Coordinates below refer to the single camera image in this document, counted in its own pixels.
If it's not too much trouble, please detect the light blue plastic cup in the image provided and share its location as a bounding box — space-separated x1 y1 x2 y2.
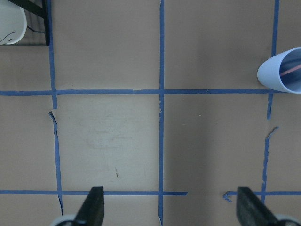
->
257 47 301 94

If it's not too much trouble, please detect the pink chopstick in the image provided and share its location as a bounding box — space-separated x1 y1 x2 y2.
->
280 65 301 76

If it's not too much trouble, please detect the black wire mug rack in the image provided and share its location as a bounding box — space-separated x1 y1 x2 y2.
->
11 0 50 46

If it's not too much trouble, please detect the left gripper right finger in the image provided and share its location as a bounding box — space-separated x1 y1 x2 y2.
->
236 187 282 226

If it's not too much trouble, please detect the white mug near rack front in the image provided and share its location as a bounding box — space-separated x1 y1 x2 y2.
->
0 0 27 45

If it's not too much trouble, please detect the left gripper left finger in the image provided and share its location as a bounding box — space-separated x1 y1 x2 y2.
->
74 186 104 226

